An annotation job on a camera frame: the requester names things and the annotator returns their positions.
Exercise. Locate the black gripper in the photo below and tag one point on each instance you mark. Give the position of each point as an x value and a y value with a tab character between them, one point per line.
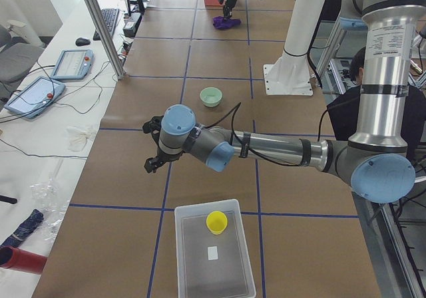
229	2
164	157

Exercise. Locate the purple cloth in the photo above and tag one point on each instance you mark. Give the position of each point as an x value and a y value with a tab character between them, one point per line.
221	24

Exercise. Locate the yellow plastic cup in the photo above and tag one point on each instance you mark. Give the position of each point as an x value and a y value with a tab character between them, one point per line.
216	222

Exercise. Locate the mint green bowl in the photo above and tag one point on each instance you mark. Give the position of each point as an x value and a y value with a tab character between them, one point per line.
211	96

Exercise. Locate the black power box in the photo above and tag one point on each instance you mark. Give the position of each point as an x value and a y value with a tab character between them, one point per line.
131	25

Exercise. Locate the clear plastic storage box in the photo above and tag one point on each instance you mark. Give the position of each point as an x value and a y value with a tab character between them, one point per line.
210	265

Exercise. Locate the white crumpled cloth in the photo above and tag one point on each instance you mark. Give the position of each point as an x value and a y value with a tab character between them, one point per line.
78	136

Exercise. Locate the clear crumpled plastic wrap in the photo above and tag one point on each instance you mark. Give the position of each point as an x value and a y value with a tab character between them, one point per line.
52	201

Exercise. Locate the black keyboard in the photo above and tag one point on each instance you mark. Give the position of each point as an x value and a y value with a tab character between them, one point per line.
110	17

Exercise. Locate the blue patterned folded cloth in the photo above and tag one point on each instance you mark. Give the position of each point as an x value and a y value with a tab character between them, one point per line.
25	229

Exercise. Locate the teach pendant tablet far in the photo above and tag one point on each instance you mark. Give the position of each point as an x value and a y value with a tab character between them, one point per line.
73	65

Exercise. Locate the teach pendant tablet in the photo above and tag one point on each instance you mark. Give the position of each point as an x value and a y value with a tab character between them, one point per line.
73	65
35	97

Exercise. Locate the teach pendant tablet near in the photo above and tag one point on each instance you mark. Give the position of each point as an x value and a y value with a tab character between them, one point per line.
35	97

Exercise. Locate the black computer mouse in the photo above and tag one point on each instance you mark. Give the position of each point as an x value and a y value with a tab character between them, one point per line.
82	42

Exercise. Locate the person in black shirt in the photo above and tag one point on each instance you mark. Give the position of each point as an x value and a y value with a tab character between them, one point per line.
343	111

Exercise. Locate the red cylinder tube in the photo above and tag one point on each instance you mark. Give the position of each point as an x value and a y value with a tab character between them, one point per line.
14	258

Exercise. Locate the grey office chair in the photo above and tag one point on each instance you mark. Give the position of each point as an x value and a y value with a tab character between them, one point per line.
17	58

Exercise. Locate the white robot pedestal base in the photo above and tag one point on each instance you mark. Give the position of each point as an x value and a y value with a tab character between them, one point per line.
290	74

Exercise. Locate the grey aluminium frame post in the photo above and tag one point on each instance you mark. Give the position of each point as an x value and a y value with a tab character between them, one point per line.
106	39

